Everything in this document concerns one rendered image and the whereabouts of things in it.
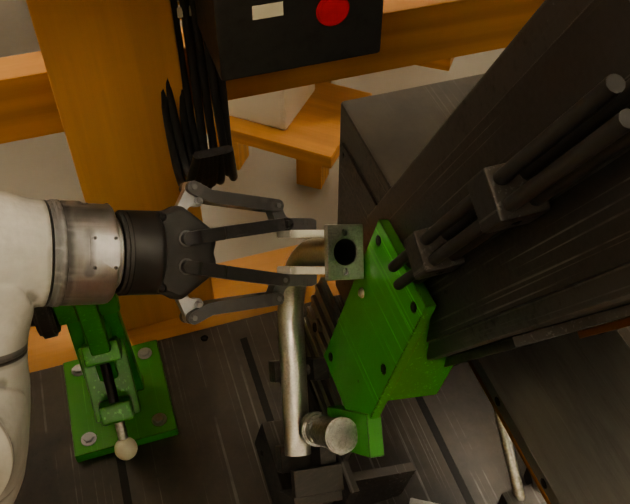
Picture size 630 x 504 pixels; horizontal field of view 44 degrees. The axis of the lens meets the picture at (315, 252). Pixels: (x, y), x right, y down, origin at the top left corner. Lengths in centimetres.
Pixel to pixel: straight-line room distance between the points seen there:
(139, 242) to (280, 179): 206
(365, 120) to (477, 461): 45
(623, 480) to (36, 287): 55
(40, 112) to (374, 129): 41
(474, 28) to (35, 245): 71
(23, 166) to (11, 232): 231
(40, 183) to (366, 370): 217
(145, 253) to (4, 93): 39
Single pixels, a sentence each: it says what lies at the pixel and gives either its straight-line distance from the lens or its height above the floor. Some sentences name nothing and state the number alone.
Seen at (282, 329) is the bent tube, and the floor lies 109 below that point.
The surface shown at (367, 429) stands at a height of 110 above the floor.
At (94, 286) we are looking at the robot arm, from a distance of 67.
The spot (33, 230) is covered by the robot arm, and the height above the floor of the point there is 137.
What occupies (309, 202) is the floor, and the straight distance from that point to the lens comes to 263.
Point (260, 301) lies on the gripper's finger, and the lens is 74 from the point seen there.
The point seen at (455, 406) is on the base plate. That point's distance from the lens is 108.
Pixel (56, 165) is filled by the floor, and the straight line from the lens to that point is 291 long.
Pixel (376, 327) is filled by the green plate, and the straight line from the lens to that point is 77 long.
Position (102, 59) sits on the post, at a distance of 89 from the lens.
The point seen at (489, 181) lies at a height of 149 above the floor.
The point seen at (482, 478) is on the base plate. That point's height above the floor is 90.
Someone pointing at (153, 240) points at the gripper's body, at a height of 132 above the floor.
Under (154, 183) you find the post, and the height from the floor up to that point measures 115.
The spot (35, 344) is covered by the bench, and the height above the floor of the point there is 88.
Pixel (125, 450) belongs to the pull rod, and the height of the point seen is 96.
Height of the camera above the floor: 180
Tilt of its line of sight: 47 degrees down
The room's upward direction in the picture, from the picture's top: straight up
